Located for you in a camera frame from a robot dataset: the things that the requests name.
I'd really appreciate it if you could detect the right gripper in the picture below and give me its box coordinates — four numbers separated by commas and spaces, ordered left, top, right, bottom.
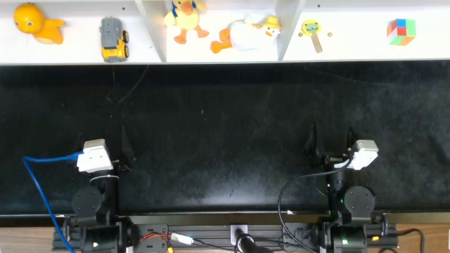
303, 122, 357, 170

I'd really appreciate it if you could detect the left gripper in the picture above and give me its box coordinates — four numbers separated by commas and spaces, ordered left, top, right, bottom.
77, 124, 138, 176

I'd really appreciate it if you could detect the grey and yellow toy truck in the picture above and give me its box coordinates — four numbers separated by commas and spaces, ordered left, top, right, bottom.
99, 15, 131, 64

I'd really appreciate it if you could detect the yellow rattle drum toy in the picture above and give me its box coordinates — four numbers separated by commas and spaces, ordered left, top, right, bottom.
297, 19, 334, 54

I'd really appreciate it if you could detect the many-coloured puzzle cube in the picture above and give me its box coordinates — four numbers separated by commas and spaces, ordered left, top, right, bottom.
386, 18, 418, 47

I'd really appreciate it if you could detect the yellow rubber duck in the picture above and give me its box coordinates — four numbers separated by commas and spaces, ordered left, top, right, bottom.
13, 2, 66, 46

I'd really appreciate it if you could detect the white shelf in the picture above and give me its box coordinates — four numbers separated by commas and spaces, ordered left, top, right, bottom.
0, 0, 450, 66

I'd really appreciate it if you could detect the white plush duck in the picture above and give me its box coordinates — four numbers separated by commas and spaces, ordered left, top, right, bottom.
210, 14, 283, 55

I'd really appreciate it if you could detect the yellow plush duck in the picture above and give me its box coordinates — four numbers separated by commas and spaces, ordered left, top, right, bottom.
163, 0, 211, 45

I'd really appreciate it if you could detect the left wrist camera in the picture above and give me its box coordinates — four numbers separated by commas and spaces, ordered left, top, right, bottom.
75, 138, 115, 174

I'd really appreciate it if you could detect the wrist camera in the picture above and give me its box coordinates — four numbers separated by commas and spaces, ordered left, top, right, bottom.
333, 138, 380, 171
75, 138, 115, 174

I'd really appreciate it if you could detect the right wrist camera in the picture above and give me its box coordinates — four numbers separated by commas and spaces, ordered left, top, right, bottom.
333, 138, 380, 171

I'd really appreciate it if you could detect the black cable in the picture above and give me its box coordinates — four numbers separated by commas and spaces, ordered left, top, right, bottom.
276, 157, 354, 253

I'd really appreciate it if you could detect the blue cable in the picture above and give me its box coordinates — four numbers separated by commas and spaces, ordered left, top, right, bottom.
22, 151, 85, 253

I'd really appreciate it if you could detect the mounting rail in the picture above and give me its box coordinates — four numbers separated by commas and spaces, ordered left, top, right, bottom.
52, 212, 427, 253

